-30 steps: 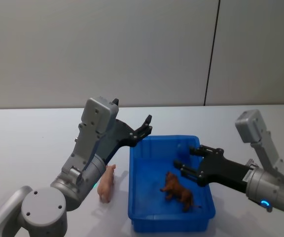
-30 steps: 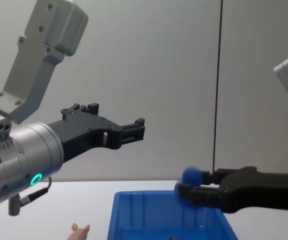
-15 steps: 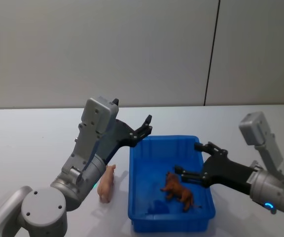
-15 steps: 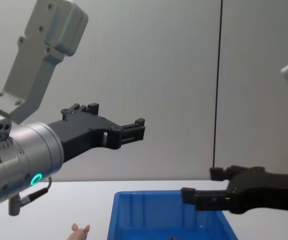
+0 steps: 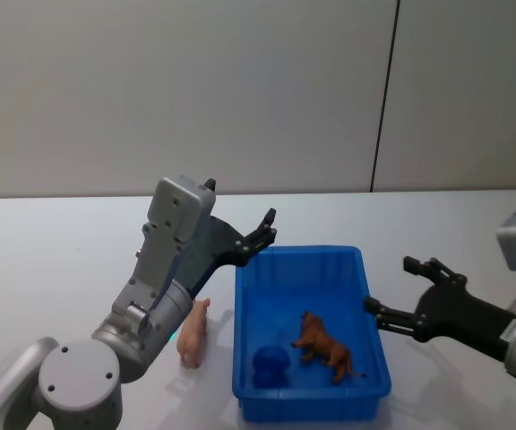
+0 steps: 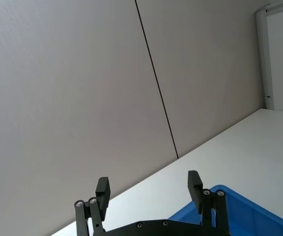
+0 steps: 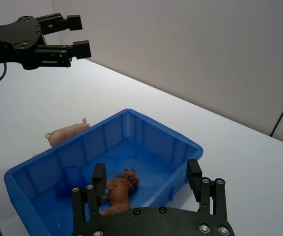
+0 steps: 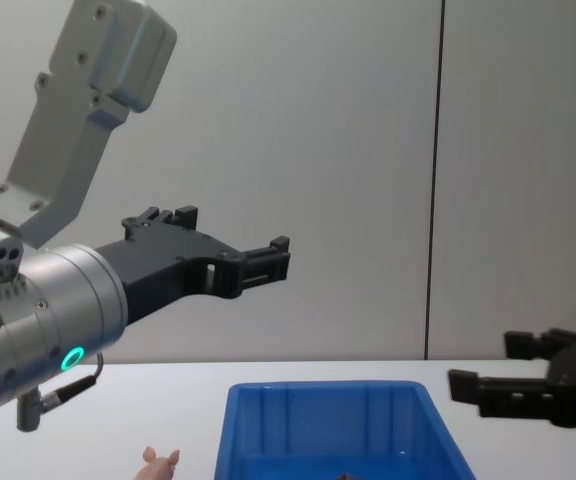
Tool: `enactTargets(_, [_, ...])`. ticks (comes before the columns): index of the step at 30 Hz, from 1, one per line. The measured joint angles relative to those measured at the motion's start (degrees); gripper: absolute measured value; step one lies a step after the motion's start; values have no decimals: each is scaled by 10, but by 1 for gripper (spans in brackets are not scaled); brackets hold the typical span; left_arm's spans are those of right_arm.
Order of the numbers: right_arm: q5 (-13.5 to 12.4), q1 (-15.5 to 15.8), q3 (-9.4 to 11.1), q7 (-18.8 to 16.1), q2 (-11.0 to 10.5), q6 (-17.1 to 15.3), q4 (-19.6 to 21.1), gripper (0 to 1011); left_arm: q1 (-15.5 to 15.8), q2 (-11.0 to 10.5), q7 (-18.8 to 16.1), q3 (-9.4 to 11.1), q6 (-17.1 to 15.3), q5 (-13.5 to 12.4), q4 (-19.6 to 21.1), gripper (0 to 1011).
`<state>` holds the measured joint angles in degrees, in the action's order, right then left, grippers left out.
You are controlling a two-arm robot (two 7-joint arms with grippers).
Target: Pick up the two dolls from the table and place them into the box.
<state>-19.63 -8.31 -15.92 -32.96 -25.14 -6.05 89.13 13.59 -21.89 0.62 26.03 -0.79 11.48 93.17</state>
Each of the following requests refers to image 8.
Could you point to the blue plastic bin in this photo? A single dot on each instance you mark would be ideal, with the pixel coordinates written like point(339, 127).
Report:
point(328, 430)

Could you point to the pink toy pig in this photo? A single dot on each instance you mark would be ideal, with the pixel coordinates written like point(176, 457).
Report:
point(160, 466)

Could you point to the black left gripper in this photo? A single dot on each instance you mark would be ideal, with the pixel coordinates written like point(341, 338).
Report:
point(168, 267)

